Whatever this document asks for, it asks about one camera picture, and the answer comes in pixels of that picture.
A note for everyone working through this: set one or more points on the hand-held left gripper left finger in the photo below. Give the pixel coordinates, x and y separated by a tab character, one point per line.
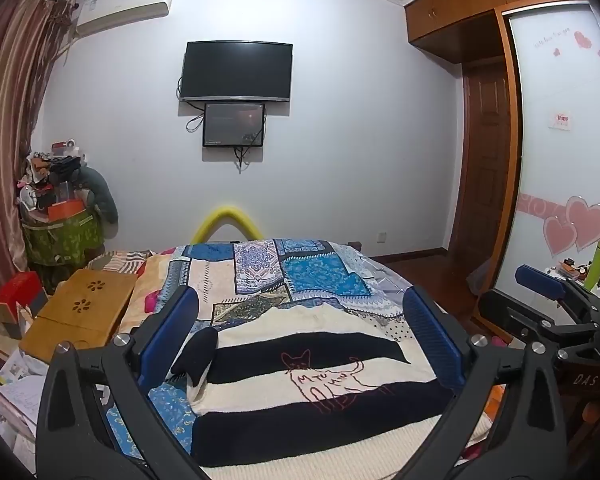
172	330

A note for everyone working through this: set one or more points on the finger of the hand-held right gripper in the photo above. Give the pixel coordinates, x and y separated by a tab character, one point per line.
540	282
510	320

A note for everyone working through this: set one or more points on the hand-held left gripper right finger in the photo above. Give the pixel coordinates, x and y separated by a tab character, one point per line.
432	340

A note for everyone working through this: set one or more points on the cream navy striped sweater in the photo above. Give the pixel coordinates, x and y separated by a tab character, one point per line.
330	400

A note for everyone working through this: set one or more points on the pink slipper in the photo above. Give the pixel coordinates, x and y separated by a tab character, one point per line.
498	342

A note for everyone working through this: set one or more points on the small items on nightstand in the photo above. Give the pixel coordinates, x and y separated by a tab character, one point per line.
570	270

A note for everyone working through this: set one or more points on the clear plastic bag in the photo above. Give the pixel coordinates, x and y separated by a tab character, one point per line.
480	277

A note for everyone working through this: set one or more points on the peach printed quilt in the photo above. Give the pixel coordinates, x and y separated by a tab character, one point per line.
152	280

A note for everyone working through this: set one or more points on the green bottle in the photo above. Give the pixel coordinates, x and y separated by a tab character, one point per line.
597	265

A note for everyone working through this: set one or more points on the pink heart stickers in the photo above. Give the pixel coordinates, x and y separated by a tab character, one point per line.
587	225

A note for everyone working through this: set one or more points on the grey checked bed sheet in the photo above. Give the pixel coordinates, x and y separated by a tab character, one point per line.
385	275

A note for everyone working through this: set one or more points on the striped pillow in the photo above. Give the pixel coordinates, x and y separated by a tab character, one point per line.
125	260

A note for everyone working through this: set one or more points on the orange yellow fleece blanket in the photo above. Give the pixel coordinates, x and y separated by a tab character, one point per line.
492	405

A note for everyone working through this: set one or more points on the wooden lap desk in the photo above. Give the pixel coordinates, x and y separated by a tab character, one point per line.
80	310

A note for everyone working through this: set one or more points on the yellow foam tube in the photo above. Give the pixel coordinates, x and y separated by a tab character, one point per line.
225	212

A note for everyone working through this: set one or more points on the blue patchwork blanket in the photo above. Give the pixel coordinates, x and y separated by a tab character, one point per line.
320	270

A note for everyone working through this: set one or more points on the brown wooden room door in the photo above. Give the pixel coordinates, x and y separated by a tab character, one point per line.
487	160

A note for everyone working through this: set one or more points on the green fabric bag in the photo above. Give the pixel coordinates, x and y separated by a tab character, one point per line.
62	240

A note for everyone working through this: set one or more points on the grey plush toy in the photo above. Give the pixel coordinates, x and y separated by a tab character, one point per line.
100	195

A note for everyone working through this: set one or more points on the red box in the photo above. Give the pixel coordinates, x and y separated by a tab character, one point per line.
17	292

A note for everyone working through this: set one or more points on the orange box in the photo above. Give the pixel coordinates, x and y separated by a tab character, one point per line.
65	209

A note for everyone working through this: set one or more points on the red door sticker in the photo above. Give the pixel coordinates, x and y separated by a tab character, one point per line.
561	121

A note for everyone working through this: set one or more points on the stack of papers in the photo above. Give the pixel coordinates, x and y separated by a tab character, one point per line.
17	400

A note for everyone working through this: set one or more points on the pile of household clutter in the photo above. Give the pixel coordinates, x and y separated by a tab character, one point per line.
45	175

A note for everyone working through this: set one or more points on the brown striped curtain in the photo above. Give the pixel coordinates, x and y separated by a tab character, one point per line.
10	135

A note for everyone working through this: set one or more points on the wooden overhead cabinet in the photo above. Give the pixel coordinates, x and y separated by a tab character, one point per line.
460	10

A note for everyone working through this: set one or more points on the white air conditioner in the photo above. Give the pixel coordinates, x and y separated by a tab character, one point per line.
125	7

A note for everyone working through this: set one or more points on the white wall socket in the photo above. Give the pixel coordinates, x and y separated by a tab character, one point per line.
381	236

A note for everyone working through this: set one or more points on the small black wall monitor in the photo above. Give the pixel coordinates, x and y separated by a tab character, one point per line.
234	125

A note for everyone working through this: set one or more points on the black wall television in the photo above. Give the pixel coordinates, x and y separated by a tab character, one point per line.
236	70

